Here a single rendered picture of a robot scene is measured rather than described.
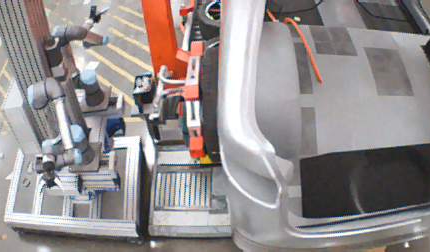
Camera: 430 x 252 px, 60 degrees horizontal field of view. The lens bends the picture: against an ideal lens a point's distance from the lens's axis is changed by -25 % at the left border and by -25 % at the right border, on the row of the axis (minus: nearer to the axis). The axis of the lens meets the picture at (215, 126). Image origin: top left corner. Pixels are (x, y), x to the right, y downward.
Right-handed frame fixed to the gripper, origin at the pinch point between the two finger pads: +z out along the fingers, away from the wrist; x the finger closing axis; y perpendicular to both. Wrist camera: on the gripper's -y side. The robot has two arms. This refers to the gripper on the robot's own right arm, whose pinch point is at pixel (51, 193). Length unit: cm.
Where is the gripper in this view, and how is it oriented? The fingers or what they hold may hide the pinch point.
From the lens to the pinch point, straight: 212.3
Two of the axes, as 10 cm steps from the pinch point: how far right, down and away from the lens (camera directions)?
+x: -9.6, 1.8, -2.3
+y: -0.4, 6.9, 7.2
